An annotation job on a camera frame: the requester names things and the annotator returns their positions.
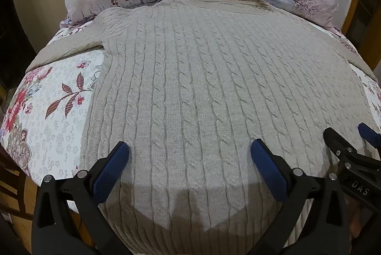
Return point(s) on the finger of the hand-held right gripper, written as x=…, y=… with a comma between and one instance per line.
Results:
x=370, y=134
x=337, y=142

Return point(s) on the dark wooden cabinet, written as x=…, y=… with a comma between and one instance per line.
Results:
x=12, y=49

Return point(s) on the dark shelf unit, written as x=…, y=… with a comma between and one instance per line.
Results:
x=367, y=17

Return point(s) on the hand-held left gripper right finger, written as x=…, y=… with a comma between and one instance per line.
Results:
x=268, y=165

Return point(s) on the floral bed sheet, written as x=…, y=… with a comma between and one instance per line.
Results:
x=53, y=130

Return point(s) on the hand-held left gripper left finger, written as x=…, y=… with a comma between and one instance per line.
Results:
x=110, y=165

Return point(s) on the dark wooden chair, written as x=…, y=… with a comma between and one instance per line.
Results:
x=15, y=180

